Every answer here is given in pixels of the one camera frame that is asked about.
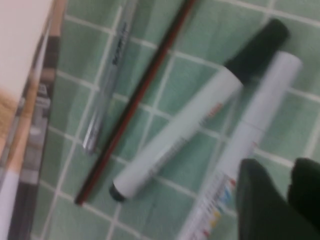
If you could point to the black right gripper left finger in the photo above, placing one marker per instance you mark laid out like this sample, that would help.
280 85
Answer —
262 212

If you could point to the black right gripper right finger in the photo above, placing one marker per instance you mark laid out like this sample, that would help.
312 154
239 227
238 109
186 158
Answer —
307 187

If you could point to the green checked tablecloth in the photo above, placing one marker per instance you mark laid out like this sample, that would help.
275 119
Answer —
195 75

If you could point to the white marker with black cap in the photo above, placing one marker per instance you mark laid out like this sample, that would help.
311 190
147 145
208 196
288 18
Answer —
180 125

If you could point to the all white marker pen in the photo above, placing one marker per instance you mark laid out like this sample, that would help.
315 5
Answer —
250 120

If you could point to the clear plastic ballpoint pen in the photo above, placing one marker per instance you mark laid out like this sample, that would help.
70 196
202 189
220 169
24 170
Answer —
110 82

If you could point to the red and black pencil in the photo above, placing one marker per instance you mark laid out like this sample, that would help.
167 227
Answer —
140 90

